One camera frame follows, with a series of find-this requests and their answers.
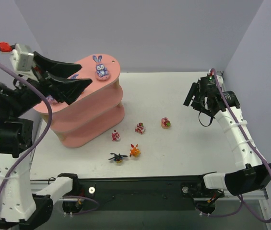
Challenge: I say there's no strawberry cake slice toy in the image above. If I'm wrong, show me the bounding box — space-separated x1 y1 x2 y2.
135 122 145 135

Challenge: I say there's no orange bunny toy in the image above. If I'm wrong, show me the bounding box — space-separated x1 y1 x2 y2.
129 144 141 157

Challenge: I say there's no black winged toy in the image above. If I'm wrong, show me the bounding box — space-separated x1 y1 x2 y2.
108 153 128 163

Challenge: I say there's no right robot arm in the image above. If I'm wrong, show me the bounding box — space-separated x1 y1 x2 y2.
184 76 271 196

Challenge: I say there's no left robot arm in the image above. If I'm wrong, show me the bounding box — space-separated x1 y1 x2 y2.
0 52 92 230

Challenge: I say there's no pink three-tier wooden shelf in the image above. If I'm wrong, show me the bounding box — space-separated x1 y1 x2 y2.
33 53 126 149

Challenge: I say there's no purple bunny toy on donut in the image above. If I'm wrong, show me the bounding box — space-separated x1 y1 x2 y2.
92 55 111 81

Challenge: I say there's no pink bear with strawberry hat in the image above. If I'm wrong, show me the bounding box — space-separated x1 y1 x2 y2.
111 129 120 141

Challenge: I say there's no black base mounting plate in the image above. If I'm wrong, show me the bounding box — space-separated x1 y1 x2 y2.
59 175 224 215

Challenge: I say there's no black looped cable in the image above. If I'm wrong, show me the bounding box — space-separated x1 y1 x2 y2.
198 111 214 127

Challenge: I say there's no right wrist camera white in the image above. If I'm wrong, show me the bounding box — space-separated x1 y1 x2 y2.
207 68 224 82

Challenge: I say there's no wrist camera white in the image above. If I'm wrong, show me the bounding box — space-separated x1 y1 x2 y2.
0 42 36 79
207 68 224 82

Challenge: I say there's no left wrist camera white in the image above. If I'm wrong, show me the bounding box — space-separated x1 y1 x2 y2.
0 42 36 79

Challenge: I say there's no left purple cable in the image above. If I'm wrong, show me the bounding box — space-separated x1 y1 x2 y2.
0 47 53 225

